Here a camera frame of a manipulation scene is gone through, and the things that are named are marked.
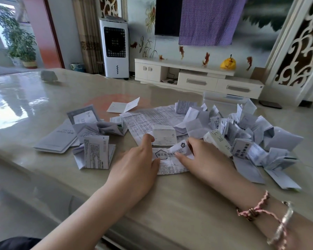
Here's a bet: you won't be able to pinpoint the person's left hand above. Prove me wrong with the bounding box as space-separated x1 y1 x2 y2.
105 134 161 206

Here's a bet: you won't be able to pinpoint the person's right hand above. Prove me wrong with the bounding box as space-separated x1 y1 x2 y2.
174 137 242 192

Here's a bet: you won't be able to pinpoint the white printed leaflet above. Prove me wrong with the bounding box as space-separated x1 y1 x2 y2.
151 139 195 175

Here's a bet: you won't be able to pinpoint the person's left forearm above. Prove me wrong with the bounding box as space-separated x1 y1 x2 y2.
31 183 132 250

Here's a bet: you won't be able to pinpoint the person's right forearm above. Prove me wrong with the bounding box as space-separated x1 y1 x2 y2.
219 171 313 250

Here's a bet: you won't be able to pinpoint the small folded white leaflet block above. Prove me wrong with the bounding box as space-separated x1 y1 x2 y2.
152 124 178 146

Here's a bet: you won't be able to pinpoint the large unfolded printed sheet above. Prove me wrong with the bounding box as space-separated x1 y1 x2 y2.
119 105 196 147

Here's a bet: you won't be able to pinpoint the crumpled folded white leaflet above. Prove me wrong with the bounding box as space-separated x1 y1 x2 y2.
96 116 128 136

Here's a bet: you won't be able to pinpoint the upright folded printed leaflet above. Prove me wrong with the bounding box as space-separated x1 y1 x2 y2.
72 135 117 170

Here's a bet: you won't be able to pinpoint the pile of folded white leaflets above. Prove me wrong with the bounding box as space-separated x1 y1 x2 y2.
173 99 304 190

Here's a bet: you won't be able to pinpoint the white folded card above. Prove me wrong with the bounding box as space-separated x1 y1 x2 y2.
106 97 141 114

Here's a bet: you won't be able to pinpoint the white television cabinet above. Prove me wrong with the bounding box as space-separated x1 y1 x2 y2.
134 58 265 100

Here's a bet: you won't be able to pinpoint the grey bordered white packet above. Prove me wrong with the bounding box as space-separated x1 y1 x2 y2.
67 105 101 125

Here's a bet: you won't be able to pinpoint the flat white booklet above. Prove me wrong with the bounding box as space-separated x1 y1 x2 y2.
33 118 78 154

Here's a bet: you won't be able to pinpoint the yellow ornament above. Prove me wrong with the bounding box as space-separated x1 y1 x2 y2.
220 54 237 71

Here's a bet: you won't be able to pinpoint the brown cardboard box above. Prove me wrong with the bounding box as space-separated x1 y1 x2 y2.
250 67 268 84

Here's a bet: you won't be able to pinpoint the teal ceramic pot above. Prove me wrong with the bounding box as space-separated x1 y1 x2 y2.
70 62 86 73

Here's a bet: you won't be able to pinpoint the white tower air cooler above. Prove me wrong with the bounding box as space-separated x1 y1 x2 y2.
99 18 130 80

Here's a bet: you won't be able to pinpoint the purple patterned cloth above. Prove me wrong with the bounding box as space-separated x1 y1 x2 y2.
178 0 249 47

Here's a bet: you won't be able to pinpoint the small grey object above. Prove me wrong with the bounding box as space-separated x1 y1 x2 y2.
40 70 58 83

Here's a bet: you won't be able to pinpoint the beige patterned curtain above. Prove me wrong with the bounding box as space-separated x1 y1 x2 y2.
72 0 104 75

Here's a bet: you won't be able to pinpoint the white carved lattice screen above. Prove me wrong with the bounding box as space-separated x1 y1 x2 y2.
259 0 313 107

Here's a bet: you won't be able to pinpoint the person's dark trousers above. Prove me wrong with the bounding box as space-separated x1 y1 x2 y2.
0 237 42 250

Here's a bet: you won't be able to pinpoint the green potted plant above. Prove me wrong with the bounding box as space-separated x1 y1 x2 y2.
0 4 38 69

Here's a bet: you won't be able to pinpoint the pink braided bracelet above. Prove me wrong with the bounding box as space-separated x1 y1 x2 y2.
236 190 282 223

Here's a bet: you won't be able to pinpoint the silver bangle bracelet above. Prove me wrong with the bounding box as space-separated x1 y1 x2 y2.
267 201 294 246

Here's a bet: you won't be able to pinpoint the black wall television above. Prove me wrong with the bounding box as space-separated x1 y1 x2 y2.
154 0 183 37

